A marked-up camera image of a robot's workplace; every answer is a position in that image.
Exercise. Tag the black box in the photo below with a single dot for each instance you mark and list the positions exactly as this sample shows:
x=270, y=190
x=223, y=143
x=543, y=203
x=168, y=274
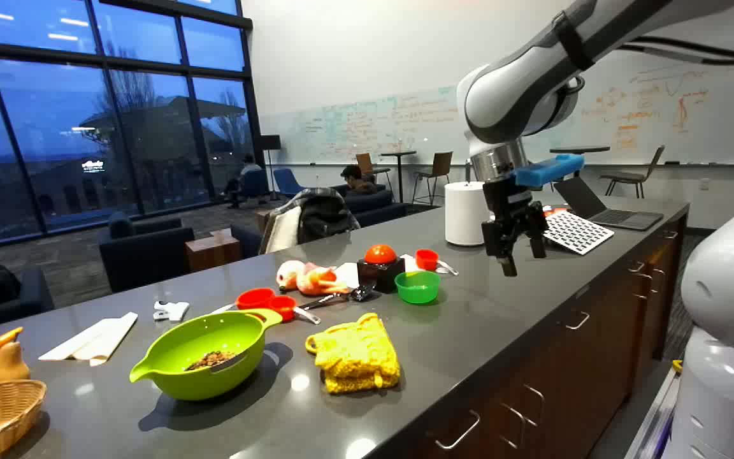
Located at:
x=380, y=278

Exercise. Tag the orange white plush toy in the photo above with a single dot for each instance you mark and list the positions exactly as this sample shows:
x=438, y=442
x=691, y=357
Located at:
x=307, y=278

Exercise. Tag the white paper towel roll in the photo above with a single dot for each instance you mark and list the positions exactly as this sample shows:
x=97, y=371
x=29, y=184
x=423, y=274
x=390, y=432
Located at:
x=468, y=215

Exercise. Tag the large green mixing bowl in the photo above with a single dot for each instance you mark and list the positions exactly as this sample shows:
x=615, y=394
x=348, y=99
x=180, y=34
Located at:
x=180, y=379

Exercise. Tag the white keyboard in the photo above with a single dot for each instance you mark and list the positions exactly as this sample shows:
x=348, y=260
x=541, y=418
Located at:
x=576, y=233

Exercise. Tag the dark grey laptop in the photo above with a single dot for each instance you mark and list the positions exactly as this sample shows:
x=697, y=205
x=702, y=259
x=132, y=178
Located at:
x=617, y=217

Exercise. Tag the blue chair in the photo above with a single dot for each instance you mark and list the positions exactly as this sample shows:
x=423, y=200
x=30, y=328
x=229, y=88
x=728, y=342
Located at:
x=285, y=181

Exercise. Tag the blue wrist camera box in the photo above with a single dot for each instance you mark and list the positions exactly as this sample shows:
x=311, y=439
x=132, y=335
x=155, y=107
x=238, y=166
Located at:
x=548, y=168

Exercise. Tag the tall bar table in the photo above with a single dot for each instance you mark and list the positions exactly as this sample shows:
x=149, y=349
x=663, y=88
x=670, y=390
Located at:
x=399, y=154

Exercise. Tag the dark wood counter cabinet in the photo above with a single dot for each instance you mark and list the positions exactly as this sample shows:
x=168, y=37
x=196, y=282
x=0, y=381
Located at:
x=572, y=357

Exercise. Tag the black utensil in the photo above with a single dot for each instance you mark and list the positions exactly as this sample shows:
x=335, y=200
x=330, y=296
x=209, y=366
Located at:
x=332, y=300

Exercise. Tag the orange ball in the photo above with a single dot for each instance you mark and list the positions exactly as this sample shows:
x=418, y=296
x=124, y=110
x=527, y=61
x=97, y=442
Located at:
x=380, y=254

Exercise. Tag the small green bowl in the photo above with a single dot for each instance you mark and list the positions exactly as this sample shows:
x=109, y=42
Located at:
x=418, y=292

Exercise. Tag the dark armchair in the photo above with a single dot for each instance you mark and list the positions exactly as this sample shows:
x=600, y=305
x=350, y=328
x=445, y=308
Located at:
x=141, y=256

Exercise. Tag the wooden chair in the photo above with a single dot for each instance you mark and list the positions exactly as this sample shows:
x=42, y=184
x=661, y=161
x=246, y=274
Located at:
x=635, y=178
x=438, y=166

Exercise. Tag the white folded paper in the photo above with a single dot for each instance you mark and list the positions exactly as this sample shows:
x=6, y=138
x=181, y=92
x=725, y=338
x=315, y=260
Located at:
x=89, y=338

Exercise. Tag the brown wooden figure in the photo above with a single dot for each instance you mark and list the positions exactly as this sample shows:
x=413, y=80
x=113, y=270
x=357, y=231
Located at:
x=6, y=368

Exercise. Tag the large window wall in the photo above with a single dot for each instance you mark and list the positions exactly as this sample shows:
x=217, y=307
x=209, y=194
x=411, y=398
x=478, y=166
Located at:
x=70, y=110

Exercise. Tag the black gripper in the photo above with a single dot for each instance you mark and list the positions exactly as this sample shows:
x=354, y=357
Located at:
x=510, y=213

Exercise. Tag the yellow knitted cloth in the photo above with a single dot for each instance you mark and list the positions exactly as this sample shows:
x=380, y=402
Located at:
x=354, y=352

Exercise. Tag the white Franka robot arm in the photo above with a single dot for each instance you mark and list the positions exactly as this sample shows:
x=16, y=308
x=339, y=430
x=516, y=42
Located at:
x=510, y=92

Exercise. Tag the brown food pieces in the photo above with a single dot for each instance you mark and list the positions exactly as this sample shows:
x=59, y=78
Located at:
x=209, y=361

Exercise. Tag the wooden side table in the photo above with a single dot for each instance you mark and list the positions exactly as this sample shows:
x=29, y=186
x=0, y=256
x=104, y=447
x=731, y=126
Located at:
x=211, y=250

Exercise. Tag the small red measuring cup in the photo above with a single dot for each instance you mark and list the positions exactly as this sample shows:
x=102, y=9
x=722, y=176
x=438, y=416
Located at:
x=427, y=259

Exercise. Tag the dark round table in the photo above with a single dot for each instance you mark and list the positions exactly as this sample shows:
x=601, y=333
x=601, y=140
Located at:
x=585, y=152

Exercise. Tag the seated person by window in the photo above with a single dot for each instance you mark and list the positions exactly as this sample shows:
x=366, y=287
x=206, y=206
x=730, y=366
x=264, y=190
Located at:
x=247, y=178

